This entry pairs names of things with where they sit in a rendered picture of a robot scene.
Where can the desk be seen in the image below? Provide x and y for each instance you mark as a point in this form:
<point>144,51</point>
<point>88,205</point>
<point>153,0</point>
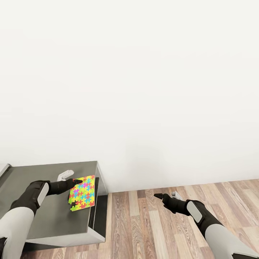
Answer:
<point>54,224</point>

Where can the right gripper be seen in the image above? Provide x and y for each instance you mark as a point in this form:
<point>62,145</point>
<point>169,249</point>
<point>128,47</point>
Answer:
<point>170,203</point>

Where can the jigsaw puzzle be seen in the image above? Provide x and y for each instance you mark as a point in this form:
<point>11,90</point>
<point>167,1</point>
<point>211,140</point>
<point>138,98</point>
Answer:
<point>83,193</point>

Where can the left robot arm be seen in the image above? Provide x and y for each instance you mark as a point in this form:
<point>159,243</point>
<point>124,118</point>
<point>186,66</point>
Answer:
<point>15,224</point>

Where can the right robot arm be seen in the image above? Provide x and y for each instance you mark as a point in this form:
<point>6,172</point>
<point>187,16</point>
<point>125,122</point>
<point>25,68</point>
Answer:
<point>223,244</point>

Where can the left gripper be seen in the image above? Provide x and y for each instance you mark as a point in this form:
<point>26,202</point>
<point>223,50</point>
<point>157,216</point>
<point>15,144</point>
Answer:
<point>63,186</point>

